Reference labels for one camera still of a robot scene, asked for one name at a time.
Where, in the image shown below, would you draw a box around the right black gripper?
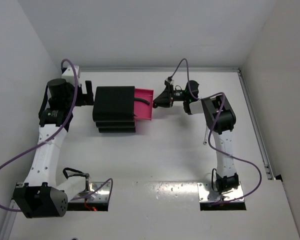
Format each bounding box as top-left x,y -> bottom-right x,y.
153,84 -> 189,108

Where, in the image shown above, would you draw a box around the pink top drawer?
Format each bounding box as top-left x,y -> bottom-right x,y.
133,88 -> 154,121

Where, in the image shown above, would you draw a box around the green flush cutters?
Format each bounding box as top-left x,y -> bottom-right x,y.
134,97 -> 150,106

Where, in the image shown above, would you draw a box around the black drawer cabinet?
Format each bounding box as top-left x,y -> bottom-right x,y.
92,86 -> 136,133

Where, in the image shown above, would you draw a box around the silver metal wrench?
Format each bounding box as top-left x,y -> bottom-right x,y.
203,126 -> 209,145

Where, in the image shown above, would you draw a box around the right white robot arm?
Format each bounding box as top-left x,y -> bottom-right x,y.
152,77 -> 239,194

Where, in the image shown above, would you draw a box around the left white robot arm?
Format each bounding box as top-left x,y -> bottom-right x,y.
12,78 -> 90,219

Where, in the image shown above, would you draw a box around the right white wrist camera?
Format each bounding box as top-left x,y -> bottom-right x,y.
164,76 -> 174,86

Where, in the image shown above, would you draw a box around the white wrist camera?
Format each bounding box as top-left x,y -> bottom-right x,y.
61,65 -> 81,85
164,76 -> 174,86

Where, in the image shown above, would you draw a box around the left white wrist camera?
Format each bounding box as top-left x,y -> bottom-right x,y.
61,65 -> 81,85

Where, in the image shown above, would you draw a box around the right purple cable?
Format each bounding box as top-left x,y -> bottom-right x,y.
167,58 -> 263,206

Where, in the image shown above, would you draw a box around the purple cable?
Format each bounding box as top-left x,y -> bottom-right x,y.
0,58 -> 114,213
167,58 -> 263,206

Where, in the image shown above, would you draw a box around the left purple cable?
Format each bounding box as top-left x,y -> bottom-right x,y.
0,58 -> 114,213

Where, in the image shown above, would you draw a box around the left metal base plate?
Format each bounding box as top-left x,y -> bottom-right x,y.
70,180 -> 113,204

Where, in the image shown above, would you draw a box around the metal base plate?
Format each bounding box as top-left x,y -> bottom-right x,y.
197,182 -> 245,203
70,180 -> 113,204

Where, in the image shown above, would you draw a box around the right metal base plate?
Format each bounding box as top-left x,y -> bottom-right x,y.
197,182 -> 245,203

